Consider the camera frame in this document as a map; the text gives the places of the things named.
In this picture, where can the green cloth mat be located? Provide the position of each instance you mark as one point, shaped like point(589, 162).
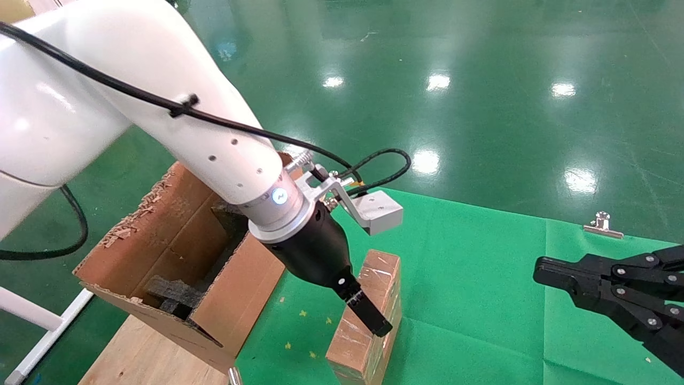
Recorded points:
point(481, 278)

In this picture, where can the black foam block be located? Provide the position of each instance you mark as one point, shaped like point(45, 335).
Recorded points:
point(173, 297)
point(230, 216)

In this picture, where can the large open cardboard carton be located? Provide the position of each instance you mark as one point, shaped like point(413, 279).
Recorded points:
point(176, 230)

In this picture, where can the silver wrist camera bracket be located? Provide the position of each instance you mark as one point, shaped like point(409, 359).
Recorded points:
point(379, 211)

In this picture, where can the white table leg frame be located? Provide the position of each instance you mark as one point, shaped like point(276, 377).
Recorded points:
point(32, 315)

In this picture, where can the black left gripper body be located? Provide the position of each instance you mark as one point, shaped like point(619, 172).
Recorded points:
point(315, 251)

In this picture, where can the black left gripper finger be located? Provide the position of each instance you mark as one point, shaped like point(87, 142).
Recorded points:
point(371, 315)

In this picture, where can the small taped cardboard box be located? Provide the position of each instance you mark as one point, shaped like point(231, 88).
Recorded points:
point(363, 347)

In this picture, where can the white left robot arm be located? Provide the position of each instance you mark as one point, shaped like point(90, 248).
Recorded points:
point(133, 64)

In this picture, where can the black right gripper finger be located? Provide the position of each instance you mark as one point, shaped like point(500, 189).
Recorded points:
point(636, 307)
point(598, 270)

